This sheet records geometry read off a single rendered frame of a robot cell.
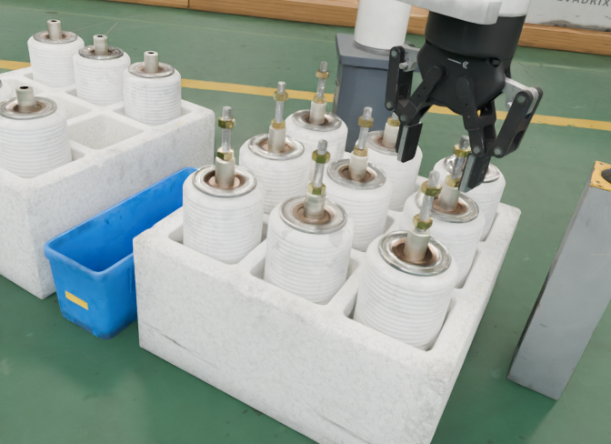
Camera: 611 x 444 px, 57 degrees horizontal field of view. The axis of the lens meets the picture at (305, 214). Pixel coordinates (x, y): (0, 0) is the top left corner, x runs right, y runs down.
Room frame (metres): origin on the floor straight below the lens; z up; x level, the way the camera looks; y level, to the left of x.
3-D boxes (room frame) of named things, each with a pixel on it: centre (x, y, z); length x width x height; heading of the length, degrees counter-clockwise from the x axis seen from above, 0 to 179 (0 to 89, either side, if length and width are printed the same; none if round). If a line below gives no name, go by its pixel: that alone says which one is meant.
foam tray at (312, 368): (0.64, -0.06, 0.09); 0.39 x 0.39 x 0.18; 66
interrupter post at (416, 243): (0.48, -0.12, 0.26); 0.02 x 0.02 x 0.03
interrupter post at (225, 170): (0.58, 0.10, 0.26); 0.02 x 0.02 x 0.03
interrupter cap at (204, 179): (0.58, 0.10, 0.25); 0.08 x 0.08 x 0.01
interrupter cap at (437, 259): (0.48, -0.12, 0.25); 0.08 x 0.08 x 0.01
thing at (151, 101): (0.92, 0.29, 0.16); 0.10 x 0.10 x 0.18
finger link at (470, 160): (0.46, -0.14, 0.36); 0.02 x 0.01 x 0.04; 139
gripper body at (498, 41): (0.48, -0.12, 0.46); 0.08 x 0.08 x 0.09
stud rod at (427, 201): (0.48, -0.12, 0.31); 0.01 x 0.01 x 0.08
